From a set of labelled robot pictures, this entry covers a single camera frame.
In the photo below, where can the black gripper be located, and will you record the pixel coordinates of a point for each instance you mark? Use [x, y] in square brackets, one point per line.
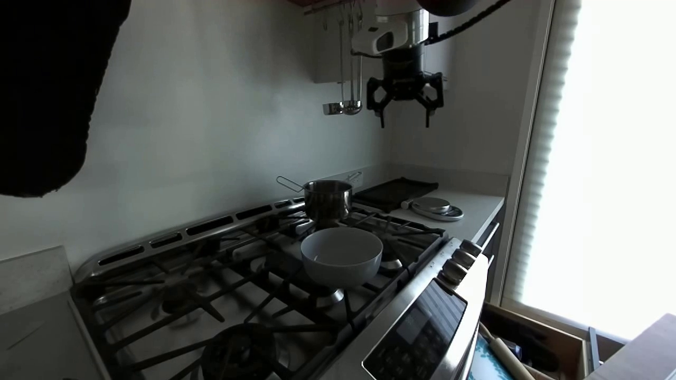
[402, 71]

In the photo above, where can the steel cooking spoon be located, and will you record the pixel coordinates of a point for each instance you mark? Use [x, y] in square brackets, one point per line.
[356, 77]

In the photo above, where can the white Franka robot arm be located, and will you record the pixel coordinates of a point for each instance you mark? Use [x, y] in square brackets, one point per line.
[402, 33]

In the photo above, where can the steel slotted spoon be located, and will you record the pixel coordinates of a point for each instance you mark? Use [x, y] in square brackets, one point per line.
[350, 107]

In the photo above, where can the black rectangular tray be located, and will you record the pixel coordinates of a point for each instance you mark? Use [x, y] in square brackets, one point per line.
[394, 192]

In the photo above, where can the dark steel saucepan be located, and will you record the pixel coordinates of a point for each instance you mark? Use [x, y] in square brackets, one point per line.
[328, 202]

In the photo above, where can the white window blinds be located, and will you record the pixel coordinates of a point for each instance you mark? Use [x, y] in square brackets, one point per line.
[545, 175]

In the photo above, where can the silver stove knob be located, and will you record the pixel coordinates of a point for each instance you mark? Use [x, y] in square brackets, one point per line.
[453, 274]
[463, 259]
[472, 247]

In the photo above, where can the white ceramic bowl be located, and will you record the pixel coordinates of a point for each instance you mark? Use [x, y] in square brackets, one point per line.
[341, 256]

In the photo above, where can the dark grey base cabinet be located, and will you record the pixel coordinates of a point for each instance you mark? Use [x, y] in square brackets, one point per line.
[492, 256]

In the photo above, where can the stainless gas stove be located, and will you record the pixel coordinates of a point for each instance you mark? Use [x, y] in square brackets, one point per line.
[233, 281]

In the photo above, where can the cream cylinder roll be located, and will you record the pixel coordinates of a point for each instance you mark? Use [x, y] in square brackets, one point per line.
[507, 357]

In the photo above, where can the wooden box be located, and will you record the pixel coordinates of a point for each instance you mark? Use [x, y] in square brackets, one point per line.
[550, 341]

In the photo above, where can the dark blurred foreground object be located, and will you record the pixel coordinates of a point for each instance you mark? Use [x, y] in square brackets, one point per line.
[49, 92]

